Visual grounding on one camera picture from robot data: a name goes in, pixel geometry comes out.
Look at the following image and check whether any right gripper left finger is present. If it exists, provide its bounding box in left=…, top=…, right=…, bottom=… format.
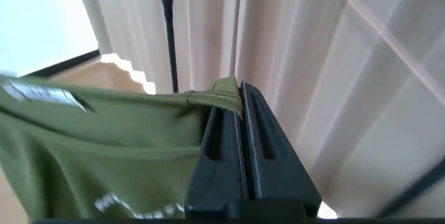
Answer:
left=184, top=107, right=248, bottom=218

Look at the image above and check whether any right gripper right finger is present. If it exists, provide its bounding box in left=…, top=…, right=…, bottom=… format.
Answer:
left=240, top=81, right=323, bottom=218

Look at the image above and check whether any green shirt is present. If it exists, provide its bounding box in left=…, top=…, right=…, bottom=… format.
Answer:
left=0, top=74, right=244, bottom=220

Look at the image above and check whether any pink clothes hanger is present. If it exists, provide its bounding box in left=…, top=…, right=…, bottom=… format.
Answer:
left=335, top=0, right=445, bottom=105

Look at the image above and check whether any black clothes rack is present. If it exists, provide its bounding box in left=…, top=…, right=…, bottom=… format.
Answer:
left=160, top=0, right=445, bottom=218

